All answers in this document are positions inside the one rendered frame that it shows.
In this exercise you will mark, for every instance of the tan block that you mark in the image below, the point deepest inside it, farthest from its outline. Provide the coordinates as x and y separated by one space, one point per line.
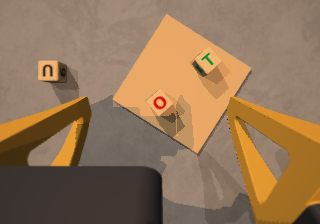
159 102
52 72
206 62

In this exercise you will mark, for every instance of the orange square mat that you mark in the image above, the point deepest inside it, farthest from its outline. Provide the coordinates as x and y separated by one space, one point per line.
199 101

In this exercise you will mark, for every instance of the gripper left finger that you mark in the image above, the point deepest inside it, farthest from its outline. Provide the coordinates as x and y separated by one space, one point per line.
19 137

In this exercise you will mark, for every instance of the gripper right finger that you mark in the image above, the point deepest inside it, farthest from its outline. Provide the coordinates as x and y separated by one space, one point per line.
276 201

